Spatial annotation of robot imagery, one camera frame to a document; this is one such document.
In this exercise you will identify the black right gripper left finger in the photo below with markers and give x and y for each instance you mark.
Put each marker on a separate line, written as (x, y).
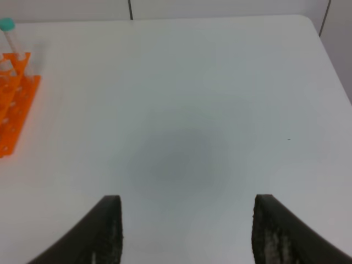
(97, 238)

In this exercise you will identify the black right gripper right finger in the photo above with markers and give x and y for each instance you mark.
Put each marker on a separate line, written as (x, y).
(279, 236)

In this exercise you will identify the orange plastic test tube rack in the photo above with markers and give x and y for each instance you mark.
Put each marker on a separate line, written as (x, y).
(17, 95)

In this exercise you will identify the rear row tube far right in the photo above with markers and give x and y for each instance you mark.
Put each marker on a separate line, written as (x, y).
(8, 29)

